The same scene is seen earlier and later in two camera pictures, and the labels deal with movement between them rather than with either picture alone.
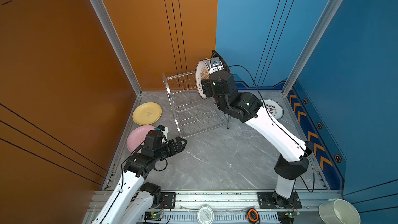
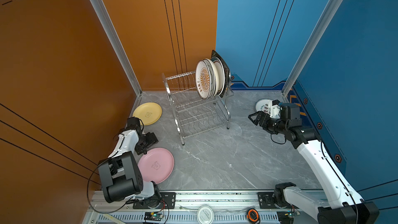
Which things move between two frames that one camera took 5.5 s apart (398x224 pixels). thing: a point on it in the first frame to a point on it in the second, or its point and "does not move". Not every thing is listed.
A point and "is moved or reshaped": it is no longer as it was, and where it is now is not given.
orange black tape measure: (253, 216) does not move
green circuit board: (153, 216) does not move
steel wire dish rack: (194, 114) does not move
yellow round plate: (147, 113) does not move
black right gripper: (207, 85) to (258, 120)
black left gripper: (174, 150) to (151, 139)
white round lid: (205, 214) does not move
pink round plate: (137, 136) is moved or reshaped
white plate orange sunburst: (202, 72) does not move
